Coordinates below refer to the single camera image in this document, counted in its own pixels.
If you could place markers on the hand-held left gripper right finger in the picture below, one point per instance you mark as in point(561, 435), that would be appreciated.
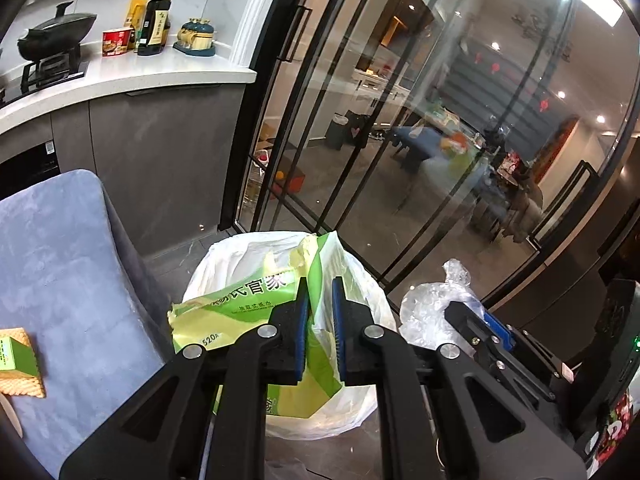
point(337, 330)

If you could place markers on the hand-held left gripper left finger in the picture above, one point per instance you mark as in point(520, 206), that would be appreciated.
point(301, 330)

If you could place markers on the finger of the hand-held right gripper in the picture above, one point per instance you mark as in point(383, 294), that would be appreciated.
point(532, 370)
point(465, 320)

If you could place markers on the clear plastic bag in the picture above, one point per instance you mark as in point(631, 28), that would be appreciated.
point(425, 310)

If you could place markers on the green tissue pack wrapper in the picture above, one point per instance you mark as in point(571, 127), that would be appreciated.
point(240, 310)

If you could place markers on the trash bin with white liner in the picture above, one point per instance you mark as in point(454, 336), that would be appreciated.
point(225, 265)

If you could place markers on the cardboard box with oranges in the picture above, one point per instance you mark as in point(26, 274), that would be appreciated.
point(287, 177)

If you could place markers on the grey round bin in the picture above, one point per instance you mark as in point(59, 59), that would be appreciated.
point(336, 132)

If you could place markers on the black bag with pink heart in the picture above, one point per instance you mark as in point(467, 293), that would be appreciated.
point(357, 130)

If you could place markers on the grey kitchen cabinet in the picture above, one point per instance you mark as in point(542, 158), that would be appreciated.
point(150, 160)

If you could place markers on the blue-grey velvet chair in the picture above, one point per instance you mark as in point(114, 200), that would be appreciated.
point(65, 285)

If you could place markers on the black-framed glass sliding door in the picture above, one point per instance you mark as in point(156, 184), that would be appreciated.
point(350, 85)

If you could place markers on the tan woven pad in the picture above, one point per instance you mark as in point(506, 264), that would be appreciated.
point(30, 387)

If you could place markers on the small green box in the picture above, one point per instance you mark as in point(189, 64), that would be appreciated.
point(15, 357)

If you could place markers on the teal and yellow spice jar set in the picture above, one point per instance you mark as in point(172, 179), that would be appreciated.
point(195, 37)

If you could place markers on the black built-in oven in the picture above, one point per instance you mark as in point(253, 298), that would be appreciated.
point(30, 170)

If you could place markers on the dark soy sauce bottle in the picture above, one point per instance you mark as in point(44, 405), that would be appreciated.
point(152, 25)

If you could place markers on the red instant noodle cup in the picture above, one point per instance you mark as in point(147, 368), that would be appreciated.
point(117, 42)

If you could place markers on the yellow packet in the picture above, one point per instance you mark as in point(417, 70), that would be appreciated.
point(134, 12)

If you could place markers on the black gas stove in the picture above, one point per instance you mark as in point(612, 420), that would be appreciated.
point(50, 72)

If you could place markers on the black wok with lid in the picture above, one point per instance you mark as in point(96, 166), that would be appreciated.
point(55, 30)

